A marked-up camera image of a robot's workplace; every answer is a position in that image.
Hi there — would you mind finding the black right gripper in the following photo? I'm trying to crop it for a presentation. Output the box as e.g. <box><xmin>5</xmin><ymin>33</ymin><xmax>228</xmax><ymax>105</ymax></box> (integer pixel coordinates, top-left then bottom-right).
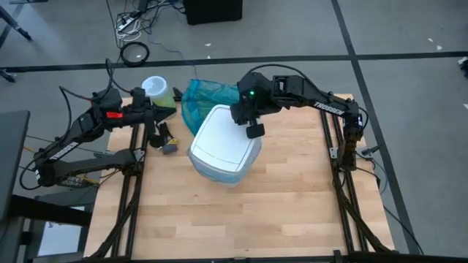
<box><xmin>230</xmin><ymin>71</ymin><xmax>276</xmax><ymax>126</ymax></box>

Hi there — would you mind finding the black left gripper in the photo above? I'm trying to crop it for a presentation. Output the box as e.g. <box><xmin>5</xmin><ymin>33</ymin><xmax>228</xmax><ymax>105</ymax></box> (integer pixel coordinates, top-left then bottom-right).
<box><xmin>127</xmin><ymin>88</ymin><xmax>176</xmax><ymax>123</ymax></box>

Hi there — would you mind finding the white bin lid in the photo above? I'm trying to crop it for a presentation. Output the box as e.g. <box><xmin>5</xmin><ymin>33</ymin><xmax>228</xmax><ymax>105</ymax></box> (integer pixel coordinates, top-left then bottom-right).
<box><xmin>187</xmin><ymin>104</ymin><xmax>259</xmax><ymax>174</ymax></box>

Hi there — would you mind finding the light blue bin liner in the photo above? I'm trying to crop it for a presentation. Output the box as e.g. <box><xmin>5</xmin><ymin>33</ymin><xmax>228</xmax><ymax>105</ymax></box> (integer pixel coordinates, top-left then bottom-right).
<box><xmin>186</xmin><ymin>137</ymin><xmax>263</xmax><ymax>188</ymax></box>

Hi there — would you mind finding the teal folded trash bag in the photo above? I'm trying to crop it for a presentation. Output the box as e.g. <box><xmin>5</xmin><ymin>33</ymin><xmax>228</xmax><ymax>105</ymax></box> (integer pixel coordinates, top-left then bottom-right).
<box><xmin>181</xmin><ymin>78</ymin><xmax>242</xmax><ymax>137</ymax></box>

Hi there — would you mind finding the green wipes canister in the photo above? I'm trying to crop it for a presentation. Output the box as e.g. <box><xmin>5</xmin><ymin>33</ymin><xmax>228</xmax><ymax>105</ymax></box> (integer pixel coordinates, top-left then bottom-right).
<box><xmin>141</xmin><ymin>75</ymin><xmax>177</xmax><ymax>110</ymax></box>

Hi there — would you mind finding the white power strip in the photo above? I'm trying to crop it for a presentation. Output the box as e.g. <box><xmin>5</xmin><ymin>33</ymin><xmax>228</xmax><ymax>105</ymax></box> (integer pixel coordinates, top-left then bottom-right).
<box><xmin>115</xmin><ymin>17</ymin><xmax>143</xmax><ymax>42</ymax></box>

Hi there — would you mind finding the black computer box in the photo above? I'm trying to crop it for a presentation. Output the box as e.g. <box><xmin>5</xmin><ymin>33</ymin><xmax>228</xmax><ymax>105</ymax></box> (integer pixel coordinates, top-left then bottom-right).
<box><xmin>182</xmin><ymin>0</ymin><xmax>244</xmax><ymax>26</ymax></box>

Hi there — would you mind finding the black steel stand beam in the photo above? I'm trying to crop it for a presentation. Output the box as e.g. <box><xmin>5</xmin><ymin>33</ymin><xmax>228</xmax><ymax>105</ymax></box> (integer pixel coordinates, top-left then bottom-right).
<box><xmin>0</xmin><ymin>194</ymin><xmax>93</xmax><ymax>263</ymax></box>

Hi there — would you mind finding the black side table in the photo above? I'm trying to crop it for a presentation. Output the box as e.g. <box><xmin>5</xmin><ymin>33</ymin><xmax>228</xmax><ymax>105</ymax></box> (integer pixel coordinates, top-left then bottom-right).
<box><xmin>0</xmin><ymin>110</ymin><xmax>31</xmax><ymax>224</ymax></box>

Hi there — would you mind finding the black chair leg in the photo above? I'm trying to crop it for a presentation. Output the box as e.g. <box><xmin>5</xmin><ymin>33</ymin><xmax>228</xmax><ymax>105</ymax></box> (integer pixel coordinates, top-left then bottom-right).
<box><xmin>0</xmin><ymin>68</ymin><xmax>18</xmax><ymax>83</ymax></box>
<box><xmin>0</xmin><ymin>5</ymin><xmax>33</xmax><ymax>42</ymax></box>

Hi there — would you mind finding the white floor board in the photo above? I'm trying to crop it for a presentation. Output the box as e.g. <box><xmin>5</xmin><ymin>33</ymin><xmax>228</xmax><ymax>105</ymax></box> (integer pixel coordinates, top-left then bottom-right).
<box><xmin>36</xmin><ymin>221</ymin><xmax>88</xmax><ymax>257</ymax></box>

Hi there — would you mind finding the black equipment piece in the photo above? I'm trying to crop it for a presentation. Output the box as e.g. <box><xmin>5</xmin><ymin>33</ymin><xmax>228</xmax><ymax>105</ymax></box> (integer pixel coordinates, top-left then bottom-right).
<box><xmin>456</xmin><ymin>56</ymin><xmax>468</xmax><ymax>78</ymax></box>

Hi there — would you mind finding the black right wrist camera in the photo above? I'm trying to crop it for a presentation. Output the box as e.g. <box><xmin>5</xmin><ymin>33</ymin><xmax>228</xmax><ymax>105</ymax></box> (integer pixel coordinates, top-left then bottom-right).
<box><xmin>246</xmin><ymin>123</ymin><xmax>266</xmax><ymax>140</ymax></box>

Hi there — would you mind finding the black coiled cable ring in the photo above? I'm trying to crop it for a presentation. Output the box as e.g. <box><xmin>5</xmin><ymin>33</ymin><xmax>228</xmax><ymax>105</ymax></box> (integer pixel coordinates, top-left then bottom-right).
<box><xmin>119</xmin><ymin>41</ymin><xmax>151</xmax><ymax>68</ymax></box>

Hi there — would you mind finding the black metal table frame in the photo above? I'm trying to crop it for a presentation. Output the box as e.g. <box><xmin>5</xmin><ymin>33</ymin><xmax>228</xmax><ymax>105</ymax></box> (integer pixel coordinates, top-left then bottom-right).
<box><xmin>83</xmin><ymin>93</ymin><xmax>401</xmax><ymax>263</ymax></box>

